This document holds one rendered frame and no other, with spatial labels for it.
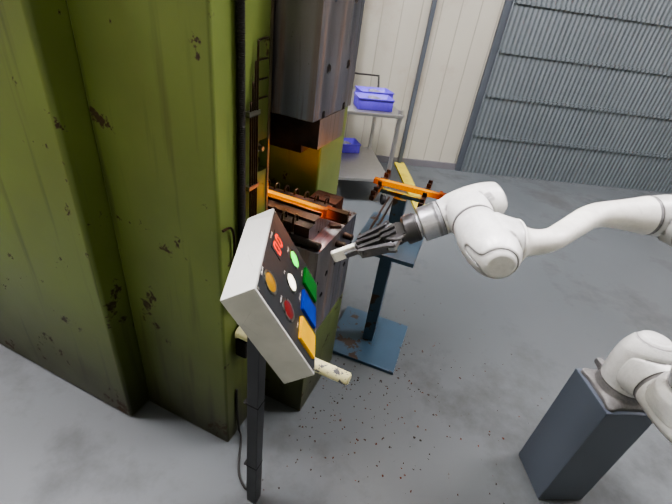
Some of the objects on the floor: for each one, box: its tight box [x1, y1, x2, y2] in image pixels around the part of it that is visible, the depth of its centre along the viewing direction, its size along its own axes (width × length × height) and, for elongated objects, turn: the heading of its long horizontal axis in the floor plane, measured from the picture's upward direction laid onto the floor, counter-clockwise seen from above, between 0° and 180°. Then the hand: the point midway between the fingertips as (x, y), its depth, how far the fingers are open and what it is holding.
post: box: [247, 337, 266, 504], centre depth 128 cm, size 4×4×108 cm
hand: (344, 252), depth 105 cm, fingers closed
